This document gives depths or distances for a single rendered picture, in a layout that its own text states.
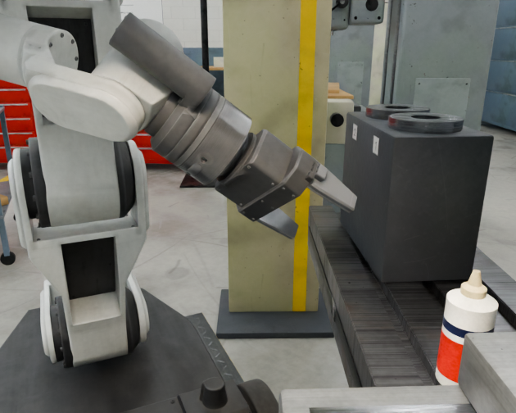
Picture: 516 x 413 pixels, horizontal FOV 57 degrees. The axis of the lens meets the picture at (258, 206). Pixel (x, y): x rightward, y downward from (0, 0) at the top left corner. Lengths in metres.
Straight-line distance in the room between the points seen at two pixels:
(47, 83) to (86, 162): 0.29
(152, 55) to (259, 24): 1.51
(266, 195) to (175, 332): 0.73
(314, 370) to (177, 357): 0.98
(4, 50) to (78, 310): 0.54
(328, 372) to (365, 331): 1.47
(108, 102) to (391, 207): 0.34
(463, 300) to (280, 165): 0.21
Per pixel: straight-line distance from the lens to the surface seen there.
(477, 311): 0.43
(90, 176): 0.75
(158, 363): 1.09
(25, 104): 5.32
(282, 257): 2.15
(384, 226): 0.60
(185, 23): 9.31
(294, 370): 1.98
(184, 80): 0.45
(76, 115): 0.49
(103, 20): 0.74
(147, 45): 0.45
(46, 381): 1.11
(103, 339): 0.97
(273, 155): 0.49
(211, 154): 0.47
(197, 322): 1.53
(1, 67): 0.55
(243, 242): 2.11
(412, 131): 0.60
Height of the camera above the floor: 1.22
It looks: 19 degrees down
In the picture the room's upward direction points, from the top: straight up
